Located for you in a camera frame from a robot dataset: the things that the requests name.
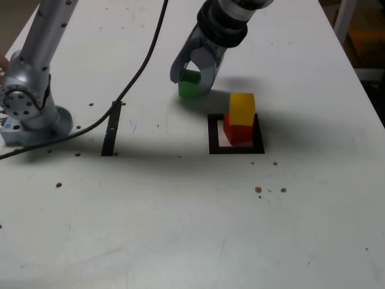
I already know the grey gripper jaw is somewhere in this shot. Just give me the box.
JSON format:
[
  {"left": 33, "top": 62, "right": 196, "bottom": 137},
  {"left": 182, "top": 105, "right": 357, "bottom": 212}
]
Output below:
[
  {"left": 191, "top": 46, "right": 226, "bottom": 96},
  {"left": 169, "top": 37, "right": 197, "bottom": 85}
]

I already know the black tape square outline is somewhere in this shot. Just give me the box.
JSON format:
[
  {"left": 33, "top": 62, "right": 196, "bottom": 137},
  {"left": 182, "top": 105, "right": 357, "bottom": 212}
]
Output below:
[{"left": 207, "top": 113, "right": 265, "bottom": 155}]

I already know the brown cardboard box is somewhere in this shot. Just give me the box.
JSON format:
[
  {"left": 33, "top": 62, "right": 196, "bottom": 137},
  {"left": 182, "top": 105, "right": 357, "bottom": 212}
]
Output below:
[{"left": 345, "top": 23, "right": 385, "bottom": 69}]

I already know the red cube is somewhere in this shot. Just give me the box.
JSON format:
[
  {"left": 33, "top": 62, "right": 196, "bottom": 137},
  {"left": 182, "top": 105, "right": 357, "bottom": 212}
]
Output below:
[{"left": 223, "top": 113, "right": 254, "bottom": 145}]

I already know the black tape strip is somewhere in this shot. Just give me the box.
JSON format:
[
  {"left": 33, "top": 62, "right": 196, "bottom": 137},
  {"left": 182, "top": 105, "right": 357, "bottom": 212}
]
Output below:
[{"left": 101, "top": 101, "right": 123, "bottom": 157}]

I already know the yellow cube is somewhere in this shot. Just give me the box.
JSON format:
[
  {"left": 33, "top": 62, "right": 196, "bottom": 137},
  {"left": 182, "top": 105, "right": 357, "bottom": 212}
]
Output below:
[{"left": 229, "top": 92, "right": 256, "bottom": 126}]

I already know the long black cable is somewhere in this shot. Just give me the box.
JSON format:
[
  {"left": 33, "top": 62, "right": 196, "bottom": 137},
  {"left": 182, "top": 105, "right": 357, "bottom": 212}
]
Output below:
[{"left": 0, "top": 0, "right": 169, "bottom": 160}]

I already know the green cube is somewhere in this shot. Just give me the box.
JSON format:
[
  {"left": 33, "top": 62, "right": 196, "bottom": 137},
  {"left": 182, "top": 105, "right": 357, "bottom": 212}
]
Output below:
[{"left": 177, "top": 69, "right": 202, "bottom": 99}]

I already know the white metal rack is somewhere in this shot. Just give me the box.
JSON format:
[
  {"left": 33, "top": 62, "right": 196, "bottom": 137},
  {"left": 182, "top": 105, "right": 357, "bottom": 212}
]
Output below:
[{"left": 333, "top": 0, "right": 385, "bottom": 81}]

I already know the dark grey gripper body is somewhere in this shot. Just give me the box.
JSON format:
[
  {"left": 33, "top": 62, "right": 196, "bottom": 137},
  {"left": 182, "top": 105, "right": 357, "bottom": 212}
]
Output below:
[{"left": 189, "top": 26, "right": 227, "bottom": 52}]

